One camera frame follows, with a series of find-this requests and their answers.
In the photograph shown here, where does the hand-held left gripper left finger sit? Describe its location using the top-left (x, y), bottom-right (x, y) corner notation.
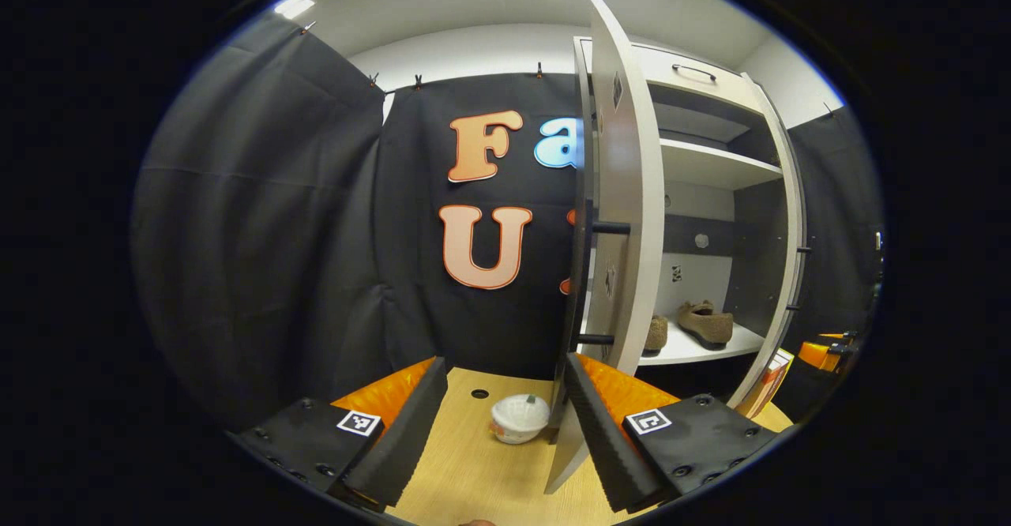
top-left (225, 356), bottom-right (449, 515)

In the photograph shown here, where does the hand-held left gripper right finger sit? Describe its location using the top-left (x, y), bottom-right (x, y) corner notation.
top-left (562, 352), bottom-right (783, 515)

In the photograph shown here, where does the brown fuzzy shoe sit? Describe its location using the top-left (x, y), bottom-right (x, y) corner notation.
top-left (678, 299), bottom-right (735, 351)
top-left (641, 314), bottom-right (671, 353)

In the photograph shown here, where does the white shoe cabinet door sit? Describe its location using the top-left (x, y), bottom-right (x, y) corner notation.
top-left (543, 0), bottom-right (666, 497)
top-left (727, 72), bottom-right (808, 420)

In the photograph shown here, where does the white shoe cabinet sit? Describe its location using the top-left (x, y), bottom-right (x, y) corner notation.
top-left (632, 36), bottom-right (799, 400)

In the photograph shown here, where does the white cabinet drawer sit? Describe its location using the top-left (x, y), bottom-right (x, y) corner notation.
top-left (632, 40), bottom-right (747, 96)

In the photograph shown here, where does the orange and white box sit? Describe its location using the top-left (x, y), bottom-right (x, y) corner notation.
top-left (739, 348), bottom-right (795, 420)

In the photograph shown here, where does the white lidded bowl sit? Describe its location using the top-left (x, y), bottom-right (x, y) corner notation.
top-left (490, 393), bottom-right (551, 445)

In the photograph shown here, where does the black backdrop cloth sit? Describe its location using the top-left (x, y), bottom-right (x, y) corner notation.
top-left (130, 13), bottom-right (885, 432)

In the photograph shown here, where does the black door handle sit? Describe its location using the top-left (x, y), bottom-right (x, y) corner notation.
top-left (562, 206), bottom-right (633, 373)
top-left (786, 243), bottom-right (814, 314)

